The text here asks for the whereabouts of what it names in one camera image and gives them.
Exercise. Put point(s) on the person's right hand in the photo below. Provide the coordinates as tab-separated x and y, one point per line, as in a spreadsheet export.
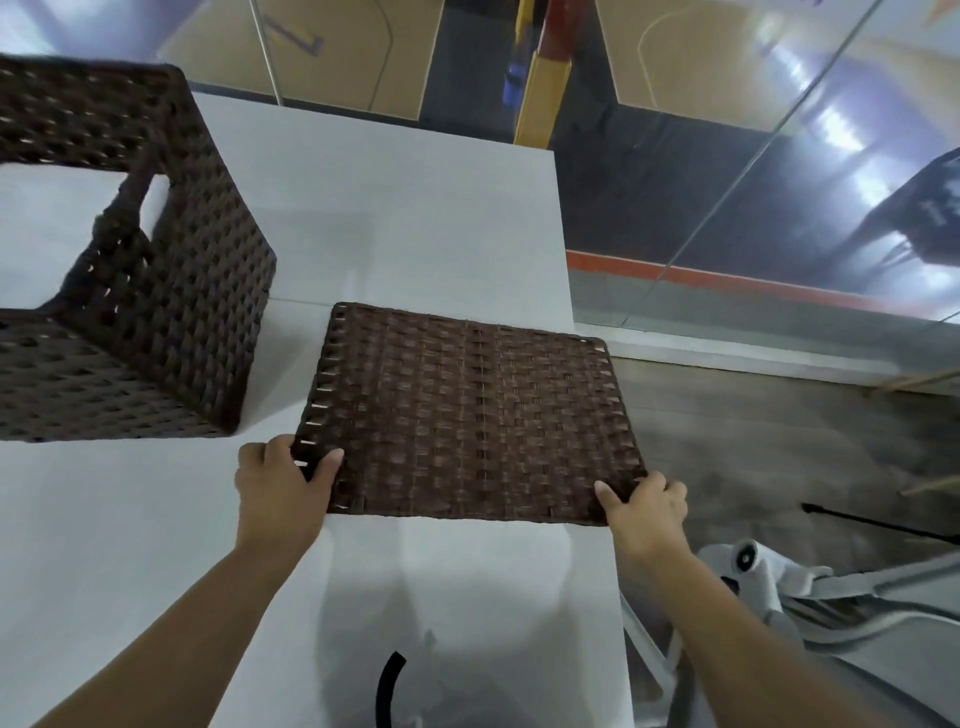
649	514

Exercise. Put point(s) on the person's left hand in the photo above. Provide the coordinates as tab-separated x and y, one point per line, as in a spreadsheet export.
274	491

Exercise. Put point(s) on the person's left thumb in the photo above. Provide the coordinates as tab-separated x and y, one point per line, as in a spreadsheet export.
327	466

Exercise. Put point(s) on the person's right thumb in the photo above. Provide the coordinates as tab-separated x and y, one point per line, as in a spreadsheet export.
610	497

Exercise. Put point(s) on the brown woven wicker lid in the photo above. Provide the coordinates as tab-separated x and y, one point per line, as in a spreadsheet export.
469	412

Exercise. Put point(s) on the person's right forearm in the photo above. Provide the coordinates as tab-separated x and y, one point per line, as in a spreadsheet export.
742	645

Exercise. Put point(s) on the person's left forearm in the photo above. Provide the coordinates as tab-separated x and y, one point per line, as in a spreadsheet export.
161	637

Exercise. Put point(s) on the white folding chair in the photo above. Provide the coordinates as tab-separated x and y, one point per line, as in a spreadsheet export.
787	615

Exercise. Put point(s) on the brown woven wicker basket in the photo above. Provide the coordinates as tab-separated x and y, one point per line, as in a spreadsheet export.
150	300

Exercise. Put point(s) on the black thin rod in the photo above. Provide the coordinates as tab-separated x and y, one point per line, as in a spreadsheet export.
877	521

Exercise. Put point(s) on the glass railing panel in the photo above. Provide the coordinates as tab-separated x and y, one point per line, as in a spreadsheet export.
757	157

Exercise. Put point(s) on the yellow padded post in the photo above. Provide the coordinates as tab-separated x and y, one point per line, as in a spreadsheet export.
541	101

